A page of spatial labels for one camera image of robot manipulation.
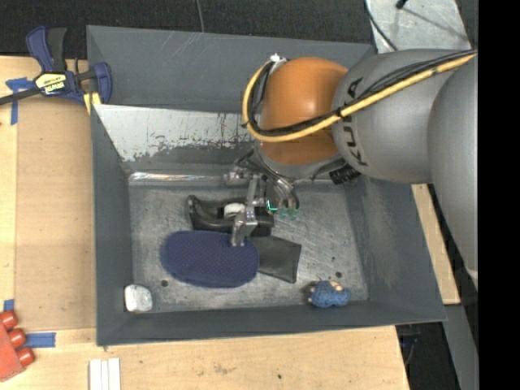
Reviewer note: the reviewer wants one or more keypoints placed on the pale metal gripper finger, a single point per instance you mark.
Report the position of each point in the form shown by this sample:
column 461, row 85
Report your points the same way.
column 239, row 234
column 250, row 219

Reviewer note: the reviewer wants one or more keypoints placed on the black curved tool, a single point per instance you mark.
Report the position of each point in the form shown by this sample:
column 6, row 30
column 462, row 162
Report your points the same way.
column 205, row 217

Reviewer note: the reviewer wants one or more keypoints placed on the dark blue dotted oval cloth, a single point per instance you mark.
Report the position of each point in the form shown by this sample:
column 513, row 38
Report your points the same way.
column 207, row 260

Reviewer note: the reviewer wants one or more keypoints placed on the black flat pouch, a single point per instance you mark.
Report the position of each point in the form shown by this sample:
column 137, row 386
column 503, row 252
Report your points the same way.
column 280, row 260

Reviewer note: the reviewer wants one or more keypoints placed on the blue toy animal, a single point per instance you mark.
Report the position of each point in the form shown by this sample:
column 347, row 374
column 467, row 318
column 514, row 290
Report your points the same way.
column 327, row 295

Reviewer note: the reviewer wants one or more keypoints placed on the white crumpled lump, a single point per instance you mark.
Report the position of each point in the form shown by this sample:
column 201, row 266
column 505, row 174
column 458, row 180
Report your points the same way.
column 138, row 298

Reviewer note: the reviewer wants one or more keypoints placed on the grey metal bin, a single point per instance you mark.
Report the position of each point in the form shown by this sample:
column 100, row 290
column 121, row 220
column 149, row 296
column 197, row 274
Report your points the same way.
column 170, row 75

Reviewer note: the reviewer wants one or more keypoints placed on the brown cardboard board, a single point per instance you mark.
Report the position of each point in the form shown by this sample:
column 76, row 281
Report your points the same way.
column 53, row 217

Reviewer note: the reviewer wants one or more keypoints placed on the black cylinder on white bracket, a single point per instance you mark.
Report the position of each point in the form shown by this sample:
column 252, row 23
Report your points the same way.
column 344, row 175

